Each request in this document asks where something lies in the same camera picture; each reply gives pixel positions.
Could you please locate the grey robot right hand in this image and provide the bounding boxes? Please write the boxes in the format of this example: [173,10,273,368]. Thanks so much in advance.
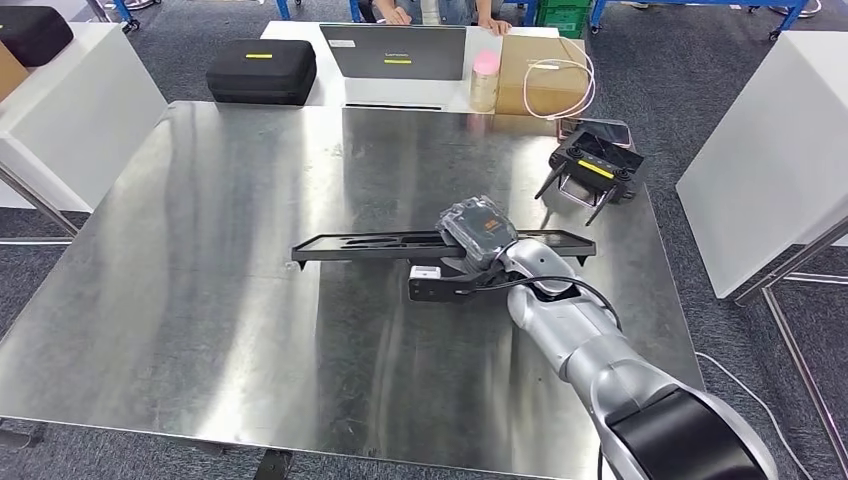
[435,195,519,274]

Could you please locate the long black plastic part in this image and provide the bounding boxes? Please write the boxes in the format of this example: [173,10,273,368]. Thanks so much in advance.
[291,228,598,272]

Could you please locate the steel workbench table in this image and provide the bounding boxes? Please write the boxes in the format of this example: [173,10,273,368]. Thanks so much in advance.
[0,100,707,480]

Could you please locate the blue metal shelf rack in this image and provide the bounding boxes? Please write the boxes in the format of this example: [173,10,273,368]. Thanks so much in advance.
[274,0,364,23]
[589,0,813,42]
[112,0,142,33]

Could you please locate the black remote controller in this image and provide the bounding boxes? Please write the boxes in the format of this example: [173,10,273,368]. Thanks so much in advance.
[534,127,646,228]

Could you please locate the jar with pink lid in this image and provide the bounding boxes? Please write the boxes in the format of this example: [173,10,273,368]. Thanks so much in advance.
[468,49,501,114]

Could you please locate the cardboard box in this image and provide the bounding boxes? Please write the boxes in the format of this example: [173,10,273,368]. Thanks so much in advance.
[495,34,591,119]
[0,40,31,104]

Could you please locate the smartphone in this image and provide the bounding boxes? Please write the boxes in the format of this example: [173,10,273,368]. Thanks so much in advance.
[556,117,634,150]

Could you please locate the grey laptop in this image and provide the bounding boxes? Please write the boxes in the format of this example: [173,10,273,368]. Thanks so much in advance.
[319,23,468,113]

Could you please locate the white table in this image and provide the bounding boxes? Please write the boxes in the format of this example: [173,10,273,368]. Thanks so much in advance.
[260,19,564,115]

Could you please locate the person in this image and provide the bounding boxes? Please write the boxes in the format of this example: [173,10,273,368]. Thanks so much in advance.
[357,0,515,36]

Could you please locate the green plastic crate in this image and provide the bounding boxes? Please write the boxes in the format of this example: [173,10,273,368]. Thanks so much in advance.
[535,0,592,40]

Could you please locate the person's right hand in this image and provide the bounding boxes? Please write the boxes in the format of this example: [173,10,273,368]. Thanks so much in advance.
[374,1,415,26]

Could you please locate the black zip case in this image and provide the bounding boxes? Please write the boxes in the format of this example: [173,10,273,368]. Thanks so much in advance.
[205,38,318,107]
[0,5,75,68]

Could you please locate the white panel board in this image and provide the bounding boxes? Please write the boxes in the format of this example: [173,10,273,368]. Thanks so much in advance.
[0,23,168,213]
[675,29,848,299]

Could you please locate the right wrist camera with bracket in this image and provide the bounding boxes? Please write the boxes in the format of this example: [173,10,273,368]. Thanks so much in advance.
[407,264,508,305]

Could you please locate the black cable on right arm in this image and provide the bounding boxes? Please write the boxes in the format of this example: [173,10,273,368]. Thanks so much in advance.
[457,274,624,333]

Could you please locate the pink white cable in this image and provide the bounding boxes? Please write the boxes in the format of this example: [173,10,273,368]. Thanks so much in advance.
[521,39,598,122]

